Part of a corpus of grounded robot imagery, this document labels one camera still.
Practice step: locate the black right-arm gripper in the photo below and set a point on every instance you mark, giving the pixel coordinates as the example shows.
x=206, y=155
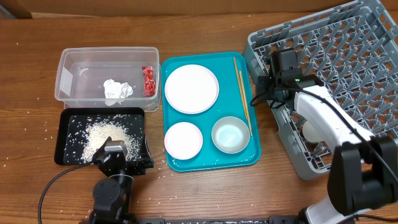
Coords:
x=262, y=83

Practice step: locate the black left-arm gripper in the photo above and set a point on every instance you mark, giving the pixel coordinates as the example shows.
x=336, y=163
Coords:
x=139, y=168

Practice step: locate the rice pile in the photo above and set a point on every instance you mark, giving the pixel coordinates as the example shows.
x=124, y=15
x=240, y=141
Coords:
x=96, y=134

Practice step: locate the white paper cup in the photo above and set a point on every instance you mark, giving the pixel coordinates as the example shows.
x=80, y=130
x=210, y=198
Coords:
x=310, y=134

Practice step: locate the wooden chopstick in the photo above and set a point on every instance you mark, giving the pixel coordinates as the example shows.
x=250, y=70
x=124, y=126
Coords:
x=245, y=102
x=240, y=88

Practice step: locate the white tissue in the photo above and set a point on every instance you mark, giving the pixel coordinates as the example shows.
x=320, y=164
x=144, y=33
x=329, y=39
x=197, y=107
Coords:
x=116, y=92

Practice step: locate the grey bowl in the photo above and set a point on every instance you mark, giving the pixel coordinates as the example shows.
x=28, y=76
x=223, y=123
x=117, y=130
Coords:
x=230, y=135

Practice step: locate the small pink plate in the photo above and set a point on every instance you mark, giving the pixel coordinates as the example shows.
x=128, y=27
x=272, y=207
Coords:
x=183, y=141

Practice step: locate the red snack wrapper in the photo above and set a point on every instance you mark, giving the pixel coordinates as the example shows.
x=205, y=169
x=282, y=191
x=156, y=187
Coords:
x=149, y=82

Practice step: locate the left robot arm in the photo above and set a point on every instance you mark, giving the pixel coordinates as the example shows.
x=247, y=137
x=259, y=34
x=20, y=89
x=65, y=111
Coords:
x=112, y=195

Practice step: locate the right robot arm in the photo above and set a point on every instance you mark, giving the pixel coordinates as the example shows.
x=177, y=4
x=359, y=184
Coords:
x=363, y=173

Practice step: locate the black tray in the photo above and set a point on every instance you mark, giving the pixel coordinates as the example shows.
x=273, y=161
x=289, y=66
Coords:
x=74, y=121

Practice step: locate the grey dish rack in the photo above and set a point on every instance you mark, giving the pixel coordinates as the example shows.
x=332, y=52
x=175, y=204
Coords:
x=352, y=49

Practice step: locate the teal serving tray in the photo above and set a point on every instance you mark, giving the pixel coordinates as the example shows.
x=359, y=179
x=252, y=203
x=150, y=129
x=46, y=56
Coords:
x=224, y=66

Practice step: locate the large white plate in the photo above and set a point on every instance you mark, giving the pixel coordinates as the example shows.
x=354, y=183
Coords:
x=191, y=89

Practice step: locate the clear plastic bin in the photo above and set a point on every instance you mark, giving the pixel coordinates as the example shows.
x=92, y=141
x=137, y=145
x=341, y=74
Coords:
x=82, y=72

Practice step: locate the black front rail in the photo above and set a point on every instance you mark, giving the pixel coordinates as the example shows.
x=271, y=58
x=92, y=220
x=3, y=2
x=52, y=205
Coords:
x=269, y=220

